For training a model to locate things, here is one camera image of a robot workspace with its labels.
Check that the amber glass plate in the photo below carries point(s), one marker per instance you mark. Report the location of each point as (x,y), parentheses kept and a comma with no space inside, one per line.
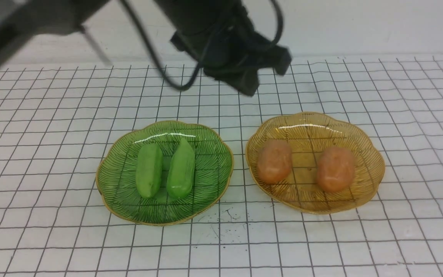
(309,134)

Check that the orange potato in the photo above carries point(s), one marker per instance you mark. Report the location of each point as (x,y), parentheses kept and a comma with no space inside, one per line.
(336,169)

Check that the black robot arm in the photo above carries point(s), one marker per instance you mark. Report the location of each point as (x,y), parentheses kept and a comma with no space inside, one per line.
(21,20)

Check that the green cucumber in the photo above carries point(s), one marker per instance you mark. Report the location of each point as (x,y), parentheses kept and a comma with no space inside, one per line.
(148,176)

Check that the green cucumber pointed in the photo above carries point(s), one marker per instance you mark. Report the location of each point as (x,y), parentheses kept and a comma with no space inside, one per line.
(181,173)

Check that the green glass plate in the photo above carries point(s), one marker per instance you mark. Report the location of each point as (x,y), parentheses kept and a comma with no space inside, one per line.
(116,177)

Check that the brown potato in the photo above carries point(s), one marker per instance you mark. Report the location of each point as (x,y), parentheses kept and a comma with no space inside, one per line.
(274,162)

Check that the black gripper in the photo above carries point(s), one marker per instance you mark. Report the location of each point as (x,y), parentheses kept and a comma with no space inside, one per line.
(221,38)

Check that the white grid tablecloth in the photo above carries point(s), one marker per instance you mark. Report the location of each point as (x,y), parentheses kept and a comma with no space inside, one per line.
(58,121)

